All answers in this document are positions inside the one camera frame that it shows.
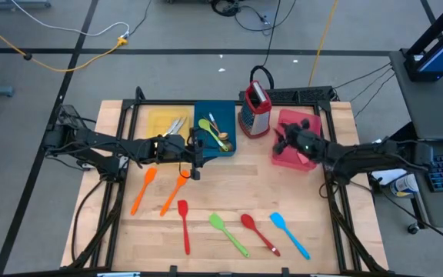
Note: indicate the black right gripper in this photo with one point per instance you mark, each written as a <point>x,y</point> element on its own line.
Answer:
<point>302,144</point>

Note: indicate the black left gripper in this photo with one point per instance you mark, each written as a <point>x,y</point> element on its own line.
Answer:
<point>197,171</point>

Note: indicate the brown wooden spoon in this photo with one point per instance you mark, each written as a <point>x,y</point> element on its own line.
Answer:
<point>228,145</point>

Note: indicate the gold metal spoon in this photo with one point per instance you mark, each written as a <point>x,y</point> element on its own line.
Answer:
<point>223,135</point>

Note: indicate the light green spoon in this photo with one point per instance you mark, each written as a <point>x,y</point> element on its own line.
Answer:
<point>204,125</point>

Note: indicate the orange silicone spoon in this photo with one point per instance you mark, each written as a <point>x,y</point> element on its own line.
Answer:
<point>150,175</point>

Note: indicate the orange silicone spatula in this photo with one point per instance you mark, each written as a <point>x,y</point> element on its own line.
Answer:
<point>169,200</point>

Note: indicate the red silicone spatula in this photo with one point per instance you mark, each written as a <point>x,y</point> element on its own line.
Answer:
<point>183,209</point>

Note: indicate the red silicone spoon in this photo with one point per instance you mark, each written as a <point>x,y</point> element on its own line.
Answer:
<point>247,221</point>

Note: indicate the blue silicone spatula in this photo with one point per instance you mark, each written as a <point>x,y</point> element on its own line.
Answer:
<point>278,220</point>

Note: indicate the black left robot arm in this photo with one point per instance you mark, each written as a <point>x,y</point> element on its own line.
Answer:
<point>98,140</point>

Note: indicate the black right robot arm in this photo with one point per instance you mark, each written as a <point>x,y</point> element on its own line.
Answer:
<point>367,157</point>

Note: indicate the pink plastic bin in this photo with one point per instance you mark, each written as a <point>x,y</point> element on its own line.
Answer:
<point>288,161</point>

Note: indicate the red-trimmed metal box grater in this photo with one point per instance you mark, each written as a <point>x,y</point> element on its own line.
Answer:
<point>256,123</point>

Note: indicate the blue plastic bin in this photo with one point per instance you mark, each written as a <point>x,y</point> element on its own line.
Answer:
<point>225,111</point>

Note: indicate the yellow plastic bin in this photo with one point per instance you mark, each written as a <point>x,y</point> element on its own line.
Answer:
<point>158,119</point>

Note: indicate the green silicone spatula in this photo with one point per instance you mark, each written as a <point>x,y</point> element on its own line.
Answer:
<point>217,221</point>

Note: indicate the white paper sheet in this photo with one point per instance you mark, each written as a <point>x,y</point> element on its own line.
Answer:
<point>388,176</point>

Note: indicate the white and yellow bottle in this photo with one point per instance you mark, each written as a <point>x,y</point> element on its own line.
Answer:
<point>406,184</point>

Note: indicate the black power supply box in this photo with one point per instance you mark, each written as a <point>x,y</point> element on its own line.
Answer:
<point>69,115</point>

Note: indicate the grey desk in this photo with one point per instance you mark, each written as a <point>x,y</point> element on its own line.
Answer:
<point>429,107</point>

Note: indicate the black caster wheel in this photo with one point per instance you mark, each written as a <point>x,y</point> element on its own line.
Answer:
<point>412,229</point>

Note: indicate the black aluminium table frame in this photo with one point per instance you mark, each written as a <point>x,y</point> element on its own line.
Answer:
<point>167,102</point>

